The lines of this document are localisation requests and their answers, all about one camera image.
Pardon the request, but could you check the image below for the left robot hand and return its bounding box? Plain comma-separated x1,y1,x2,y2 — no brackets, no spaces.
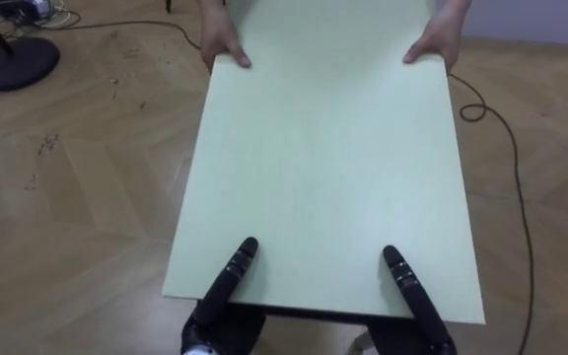
180,237,267,355

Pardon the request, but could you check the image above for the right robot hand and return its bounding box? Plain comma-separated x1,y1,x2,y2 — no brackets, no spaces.
366,245,459,355

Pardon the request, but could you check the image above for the black round stand base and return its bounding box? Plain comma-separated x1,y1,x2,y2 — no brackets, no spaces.
0,9,62,93

